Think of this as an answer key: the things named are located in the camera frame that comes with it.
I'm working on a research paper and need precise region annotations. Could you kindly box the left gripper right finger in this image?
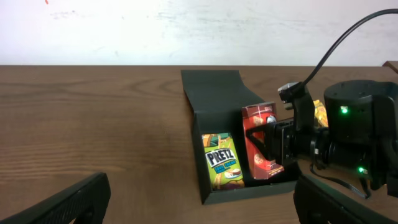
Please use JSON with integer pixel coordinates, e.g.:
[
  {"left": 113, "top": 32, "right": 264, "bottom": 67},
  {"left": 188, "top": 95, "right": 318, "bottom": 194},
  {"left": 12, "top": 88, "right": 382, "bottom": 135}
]
[{"left": 294, "top": 175, "right": 397, "bottom": 224}]

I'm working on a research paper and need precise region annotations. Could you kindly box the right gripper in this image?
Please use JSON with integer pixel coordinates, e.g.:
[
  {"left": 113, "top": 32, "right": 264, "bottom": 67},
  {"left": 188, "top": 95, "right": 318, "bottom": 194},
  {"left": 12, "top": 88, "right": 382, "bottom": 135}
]
[{"left": 245, "top": 119, "right": 313, "bottom": 165}]

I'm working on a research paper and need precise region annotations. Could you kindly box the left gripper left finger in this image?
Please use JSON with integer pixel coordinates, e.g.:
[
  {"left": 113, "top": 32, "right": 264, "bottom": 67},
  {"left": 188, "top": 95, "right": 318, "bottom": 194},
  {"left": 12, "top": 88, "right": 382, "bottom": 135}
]
[{"left": 1, "top": 172, "right": 111, "bottom": 224}]

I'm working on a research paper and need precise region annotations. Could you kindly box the red Hello Panda box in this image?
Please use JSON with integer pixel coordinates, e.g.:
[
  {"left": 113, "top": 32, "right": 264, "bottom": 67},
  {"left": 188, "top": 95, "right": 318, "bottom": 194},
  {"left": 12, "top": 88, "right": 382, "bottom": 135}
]
[{"left": 241, "top": 101, "right": 285, "bottom": 180}]

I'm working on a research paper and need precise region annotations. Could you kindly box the green Pretz snack box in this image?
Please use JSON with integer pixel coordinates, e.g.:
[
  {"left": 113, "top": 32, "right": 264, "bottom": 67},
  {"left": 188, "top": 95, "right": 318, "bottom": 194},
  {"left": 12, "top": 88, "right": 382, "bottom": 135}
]
[{"left": 201, "top": 133, "right": 244, "bottom": 190}]

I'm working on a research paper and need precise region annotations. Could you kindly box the black container box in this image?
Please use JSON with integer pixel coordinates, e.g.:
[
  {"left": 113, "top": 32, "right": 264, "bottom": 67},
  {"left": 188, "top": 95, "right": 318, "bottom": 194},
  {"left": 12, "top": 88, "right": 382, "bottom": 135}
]
[{"left": 181, "top": 70, "right": 300, "bottom": 205}]

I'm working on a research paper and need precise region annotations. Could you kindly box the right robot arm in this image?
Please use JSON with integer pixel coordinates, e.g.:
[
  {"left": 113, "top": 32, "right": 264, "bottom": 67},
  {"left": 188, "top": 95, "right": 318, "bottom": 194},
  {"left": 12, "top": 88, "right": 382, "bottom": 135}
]
[{"left": 245, "top": 80, "right": 397, "bottom": 198}]

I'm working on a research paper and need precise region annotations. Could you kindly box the yellow orange candy packet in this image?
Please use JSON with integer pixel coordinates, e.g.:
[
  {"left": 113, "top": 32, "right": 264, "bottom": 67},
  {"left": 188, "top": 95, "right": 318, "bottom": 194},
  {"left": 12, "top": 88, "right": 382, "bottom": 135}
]
[{"left": 313, "top": 100, "right": 328, "bottom": 128}]

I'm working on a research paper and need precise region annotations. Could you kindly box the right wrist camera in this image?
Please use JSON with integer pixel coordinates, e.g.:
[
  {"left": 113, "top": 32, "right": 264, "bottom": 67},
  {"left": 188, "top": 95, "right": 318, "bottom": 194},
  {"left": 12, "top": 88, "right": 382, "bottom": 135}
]
[{"left": 277, "top": 82, "right": 300, "bottom": 110}]

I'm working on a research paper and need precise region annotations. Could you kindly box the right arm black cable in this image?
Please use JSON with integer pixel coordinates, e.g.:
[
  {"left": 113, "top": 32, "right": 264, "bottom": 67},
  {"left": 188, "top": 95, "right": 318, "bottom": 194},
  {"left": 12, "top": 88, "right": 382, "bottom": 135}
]
[{"left": 300, "top": 8, "right": 398, "bottom": 90}]

